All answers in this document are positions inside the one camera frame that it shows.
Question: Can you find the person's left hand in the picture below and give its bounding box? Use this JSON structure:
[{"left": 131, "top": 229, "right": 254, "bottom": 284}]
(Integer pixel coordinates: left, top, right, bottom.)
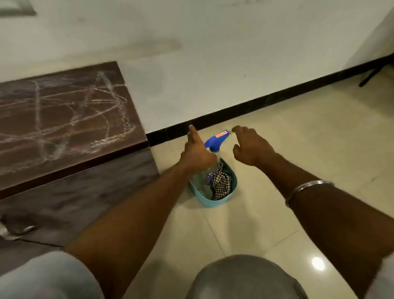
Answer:
[{"left": 180, "top": 124, "right": 218, "bottom": 174}]

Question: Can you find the person's right hand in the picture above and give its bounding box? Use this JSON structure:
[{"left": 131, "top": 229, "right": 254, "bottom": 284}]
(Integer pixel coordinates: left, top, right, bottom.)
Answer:
[{"left": 231, "top": 125, "right": 277, "bottom": 169}]

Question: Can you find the blue-capped spray bottle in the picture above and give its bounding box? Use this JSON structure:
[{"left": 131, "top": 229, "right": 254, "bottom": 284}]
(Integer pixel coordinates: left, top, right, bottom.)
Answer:
[{"left": 197, "top": 129, "right": 230, "bottom": 186}]

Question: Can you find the checkered cloth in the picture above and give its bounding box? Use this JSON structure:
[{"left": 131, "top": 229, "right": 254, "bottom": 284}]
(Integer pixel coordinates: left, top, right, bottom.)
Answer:
[{"left": 206, "top": 161, "right": 233, "bottom": 201}]

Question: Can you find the dark wooden cabinet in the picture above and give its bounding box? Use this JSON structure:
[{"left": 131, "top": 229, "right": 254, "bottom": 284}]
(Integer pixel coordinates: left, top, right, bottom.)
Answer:
[{"left": 0, "top": 61, "right": 160, "bottom": 272}]

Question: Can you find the person's right forearm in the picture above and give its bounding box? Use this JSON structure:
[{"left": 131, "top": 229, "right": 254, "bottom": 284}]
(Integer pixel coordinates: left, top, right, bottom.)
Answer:
[{"left": 254, "top": 153, "right": 394, "bottom": 299}]

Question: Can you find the person's left forearm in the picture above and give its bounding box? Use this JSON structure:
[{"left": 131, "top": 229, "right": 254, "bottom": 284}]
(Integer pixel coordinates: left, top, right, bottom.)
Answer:
[{"left": 64, "top": 160, "right": 199, "bottom": 299}]

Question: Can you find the person's right leg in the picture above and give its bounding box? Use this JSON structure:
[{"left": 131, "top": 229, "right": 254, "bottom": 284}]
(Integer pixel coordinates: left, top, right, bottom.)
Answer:
[{"left": 186, "top": 255, "right": 309, "bottom": 299}]

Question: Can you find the person's leg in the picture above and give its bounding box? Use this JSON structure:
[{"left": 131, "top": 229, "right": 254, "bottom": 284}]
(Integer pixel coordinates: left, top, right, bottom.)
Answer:
[
  {"left": 186, "top": 255, "right": 309, "bottom": 299},
  {"left": 0, "top": 251, "right": 106, "bottom": 299}
]

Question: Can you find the person's left leg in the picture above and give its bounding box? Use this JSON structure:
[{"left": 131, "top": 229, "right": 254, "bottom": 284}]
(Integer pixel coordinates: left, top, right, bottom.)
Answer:
[{"left": 0, "top": 251, "right": 106, "bottom": 299}]

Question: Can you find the teal plastic basket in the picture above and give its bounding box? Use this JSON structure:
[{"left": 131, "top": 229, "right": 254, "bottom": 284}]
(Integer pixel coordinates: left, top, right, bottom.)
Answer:
[{"left": 189, "top": 157, "right": 238, "bottom": 209}]

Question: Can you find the black skirting board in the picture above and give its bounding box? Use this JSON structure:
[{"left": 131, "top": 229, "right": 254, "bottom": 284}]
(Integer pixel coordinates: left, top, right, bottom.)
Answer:
[{"left": 145, "top": 52, "right": 394, "bottom": 148}]

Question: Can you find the silver bangle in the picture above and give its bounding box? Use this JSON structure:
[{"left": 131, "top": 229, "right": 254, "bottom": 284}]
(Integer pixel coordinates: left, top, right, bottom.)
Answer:
[{"left": 284, "top": 180, "right": 335, "bottom": 208}]

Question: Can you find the black stand leg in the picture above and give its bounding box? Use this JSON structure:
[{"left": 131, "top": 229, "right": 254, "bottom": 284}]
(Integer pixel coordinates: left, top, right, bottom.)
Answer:
[{"left": 358, "top": 59, "right": 394, "bottom": 88}]

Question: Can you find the white shirt sleeve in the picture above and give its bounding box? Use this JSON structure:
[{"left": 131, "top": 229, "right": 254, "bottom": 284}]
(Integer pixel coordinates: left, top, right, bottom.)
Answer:
[{"left": 365, "top": 254, "right": 394, "bottom": 299}]

